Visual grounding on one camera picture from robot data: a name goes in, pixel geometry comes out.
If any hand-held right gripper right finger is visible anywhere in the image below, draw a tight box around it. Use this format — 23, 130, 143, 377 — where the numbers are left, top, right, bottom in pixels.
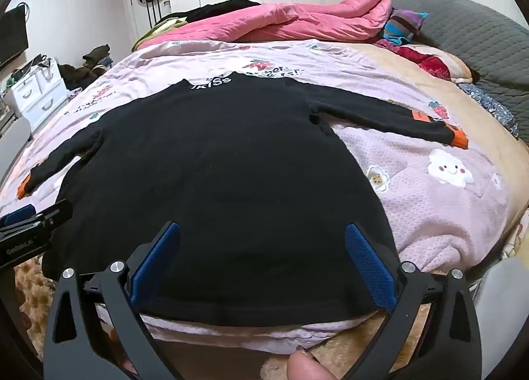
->
344, 222, 483, 380

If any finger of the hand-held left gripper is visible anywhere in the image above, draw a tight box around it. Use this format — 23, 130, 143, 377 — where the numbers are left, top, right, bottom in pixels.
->
33, 199, 74, 238
0, 204, 36, 229

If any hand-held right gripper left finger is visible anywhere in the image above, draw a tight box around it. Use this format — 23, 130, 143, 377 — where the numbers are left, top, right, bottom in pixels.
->
43, 221, 184, 380

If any black sweater with orange cuffs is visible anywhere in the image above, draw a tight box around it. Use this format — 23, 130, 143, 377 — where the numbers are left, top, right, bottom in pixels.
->
17, 71, 469, 328

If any pile of dark clothes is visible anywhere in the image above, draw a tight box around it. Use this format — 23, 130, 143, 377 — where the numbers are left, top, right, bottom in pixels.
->
58, 44, 112, 91

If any person's right hand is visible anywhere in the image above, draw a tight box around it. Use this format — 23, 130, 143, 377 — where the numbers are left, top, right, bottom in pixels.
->
286, 345, 337, 380

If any pink strawberry printed blanket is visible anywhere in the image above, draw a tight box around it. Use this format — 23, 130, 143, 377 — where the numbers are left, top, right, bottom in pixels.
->
0, 39, 513, 354

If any white drawer cabinet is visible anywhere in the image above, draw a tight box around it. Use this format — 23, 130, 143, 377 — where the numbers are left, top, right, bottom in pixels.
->
8, 57, 71, 118

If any black television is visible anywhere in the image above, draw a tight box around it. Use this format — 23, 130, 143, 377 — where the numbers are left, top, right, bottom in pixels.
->
0, 4, 29, 70

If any beige bed sheet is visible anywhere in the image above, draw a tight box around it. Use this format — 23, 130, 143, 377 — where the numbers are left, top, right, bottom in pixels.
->
343, 43, 529, 265

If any blue floral cloth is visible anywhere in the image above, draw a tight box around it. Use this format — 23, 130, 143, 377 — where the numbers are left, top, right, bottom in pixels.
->
457, 81, 519, 137

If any white door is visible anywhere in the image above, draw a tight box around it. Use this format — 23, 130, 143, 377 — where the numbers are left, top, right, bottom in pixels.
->
123, 0, 167, 48

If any yellow green blanket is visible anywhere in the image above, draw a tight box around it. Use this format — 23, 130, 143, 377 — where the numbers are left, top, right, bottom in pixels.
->
131, 17, 188, 52

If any red floral pillow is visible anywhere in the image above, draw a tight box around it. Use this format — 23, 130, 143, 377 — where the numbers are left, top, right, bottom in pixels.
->
374, 39, 472, 83

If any striped colourful pillow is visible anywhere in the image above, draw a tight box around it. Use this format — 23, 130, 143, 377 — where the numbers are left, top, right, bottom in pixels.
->
382, 9, 430, 44

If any grey quilted headboard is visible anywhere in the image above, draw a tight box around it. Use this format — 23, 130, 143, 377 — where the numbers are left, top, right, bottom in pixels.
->
366, 0, 529, 149

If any black garment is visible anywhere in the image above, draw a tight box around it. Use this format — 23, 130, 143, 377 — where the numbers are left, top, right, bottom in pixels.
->
159, 0, 261, 25

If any pink comforter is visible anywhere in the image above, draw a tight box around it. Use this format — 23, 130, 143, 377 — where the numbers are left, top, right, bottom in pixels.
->
136, 0, 393, 50

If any grey padded bed frame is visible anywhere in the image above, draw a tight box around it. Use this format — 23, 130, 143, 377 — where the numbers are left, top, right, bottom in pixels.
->
0, 117, 31, 168

